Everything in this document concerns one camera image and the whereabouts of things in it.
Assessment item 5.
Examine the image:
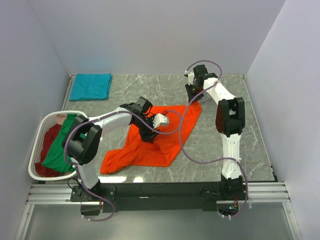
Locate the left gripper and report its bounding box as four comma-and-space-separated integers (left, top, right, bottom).
134, 114, 161, 143

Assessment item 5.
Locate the orange t-shirt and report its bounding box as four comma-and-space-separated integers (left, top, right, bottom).
100, 102, 202, 175

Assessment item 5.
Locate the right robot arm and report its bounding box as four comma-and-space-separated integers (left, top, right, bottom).
184, 64, 246, 200

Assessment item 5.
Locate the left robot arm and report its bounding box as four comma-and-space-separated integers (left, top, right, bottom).
62, 96, 169, 201

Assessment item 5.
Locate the black base beam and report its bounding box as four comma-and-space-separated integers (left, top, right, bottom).
70, 181, 247, 216

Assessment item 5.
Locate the folded teal t-shirt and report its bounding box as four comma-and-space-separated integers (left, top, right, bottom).
69, 73, 112, 101

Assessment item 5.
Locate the beige garment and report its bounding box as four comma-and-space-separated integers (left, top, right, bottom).
55, 113, 67, 126

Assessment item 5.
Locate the green t-shirt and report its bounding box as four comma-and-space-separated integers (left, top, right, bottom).
41, 113, 87, 173

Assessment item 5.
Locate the dark red t-shirt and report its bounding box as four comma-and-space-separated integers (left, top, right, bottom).
34, 124, 65, 178

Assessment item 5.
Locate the white laundry basket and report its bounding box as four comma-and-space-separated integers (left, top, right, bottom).
28, 110, 88, 181

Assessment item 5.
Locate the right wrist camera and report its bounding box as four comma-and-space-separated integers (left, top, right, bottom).
184, 70, 195, 85

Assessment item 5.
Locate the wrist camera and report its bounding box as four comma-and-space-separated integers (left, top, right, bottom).
184, 70, 195, 85
152, 113, 170, 129

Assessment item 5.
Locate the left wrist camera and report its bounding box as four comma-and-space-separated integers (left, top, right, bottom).
152, 113, 170, 129

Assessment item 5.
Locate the aluminium frame rail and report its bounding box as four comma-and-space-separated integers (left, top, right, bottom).
26, 182, 290, 205

